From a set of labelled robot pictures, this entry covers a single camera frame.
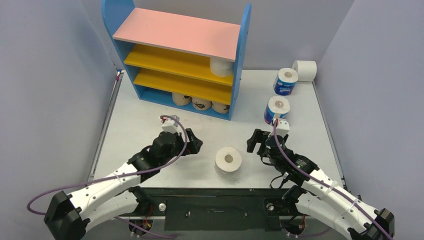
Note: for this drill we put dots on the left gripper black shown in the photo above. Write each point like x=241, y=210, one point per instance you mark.
x=194, y=144

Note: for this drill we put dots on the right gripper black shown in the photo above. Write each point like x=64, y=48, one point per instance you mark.
x=261, y=142

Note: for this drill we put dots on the blue roll front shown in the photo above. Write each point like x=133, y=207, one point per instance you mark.
x=277, y=107

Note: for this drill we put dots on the blue roll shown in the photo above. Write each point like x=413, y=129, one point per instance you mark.
x=277, y=107
x=285, y=81

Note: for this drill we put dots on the brown cartoon roll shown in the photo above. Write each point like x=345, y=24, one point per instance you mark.
x=201, y=104
x=181, y=99

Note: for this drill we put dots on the blue roll back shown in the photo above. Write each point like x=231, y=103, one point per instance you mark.
x=285, y=81

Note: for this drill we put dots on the plain white toilet roll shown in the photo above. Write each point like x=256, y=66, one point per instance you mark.
x=221, y=67

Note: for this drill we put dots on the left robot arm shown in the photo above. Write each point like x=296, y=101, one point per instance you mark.
x=70, y=215

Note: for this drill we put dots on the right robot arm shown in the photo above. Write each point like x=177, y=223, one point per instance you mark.
x=317, y=195

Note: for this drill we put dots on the blue pink yellow shelf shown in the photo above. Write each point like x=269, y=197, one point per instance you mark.
x=165, y=53

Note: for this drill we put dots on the white roll lying at back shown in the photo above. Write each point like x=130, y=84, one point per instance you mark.
x=306, y=70

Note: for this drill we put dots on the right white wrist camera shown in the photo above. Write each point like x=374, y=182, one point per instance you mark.
x=282, y=127

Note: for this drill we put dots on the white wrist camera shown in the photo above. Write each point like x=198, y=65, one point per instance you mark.
x=282, y=127
x=170, y=125

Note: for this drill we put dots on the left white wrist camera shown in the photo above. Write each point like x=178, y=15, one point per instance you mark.
x=170, y=125

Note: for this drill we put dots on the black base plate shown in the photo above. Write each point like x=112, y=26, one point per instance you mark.
x=216, y=209

